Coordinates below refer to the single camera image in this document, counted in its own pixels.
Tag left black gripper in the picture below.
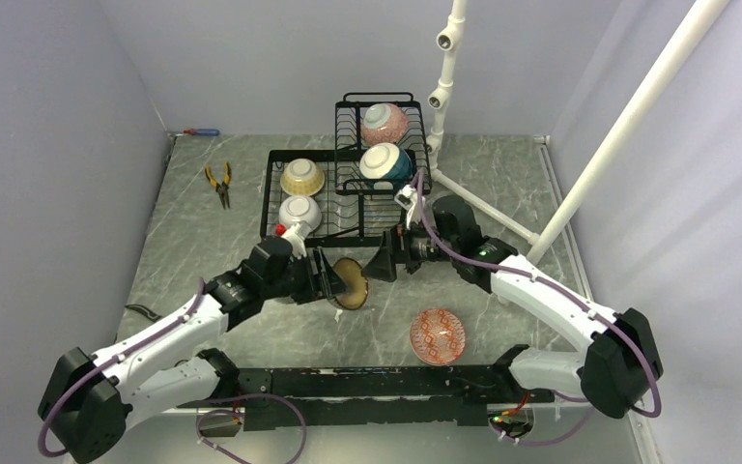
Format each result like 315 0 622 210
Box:
262 246 350 304

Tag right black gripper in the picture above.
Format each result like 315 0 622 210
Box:
361 215 458 282

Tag brown glazed bowl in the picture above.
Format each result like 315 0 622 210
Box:
333 257 368 310

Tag black wire dish rack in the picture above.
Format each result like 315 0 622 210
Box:
259 91 432 247

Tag teal white bowl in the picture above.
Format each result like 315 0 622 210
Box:
358 142 414 189

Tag yellow sun pattern bowl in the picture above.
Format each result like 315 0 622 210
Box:
280 158 326 196

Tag pink floral bowl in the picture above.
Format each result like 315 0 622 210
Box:
360 102 409 146

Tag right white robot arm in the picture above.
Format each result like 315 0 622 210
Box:
362 187 663 419

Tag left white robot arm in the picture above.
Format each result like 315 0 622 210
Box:
37 237 351 463

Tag red geometric pattern bowl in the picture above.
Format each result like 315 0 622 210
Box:
409 308 467 366

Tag red blue screwdriver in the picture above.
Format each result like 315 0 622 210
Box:
183 128 220 137

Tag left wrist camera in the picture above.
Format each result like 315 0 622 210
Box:
274 221 312 258

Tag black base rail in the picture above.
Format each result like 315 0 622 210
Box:
181 365 554 431

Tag yellow handled pliers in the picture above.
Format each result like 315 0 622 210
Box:
204 161 231 210

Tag white pvc pipe frame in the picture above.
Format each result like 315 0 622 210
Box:
428 1 726 295

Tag black handled pliers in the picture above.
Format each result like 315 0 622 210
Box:
125 304 162 323

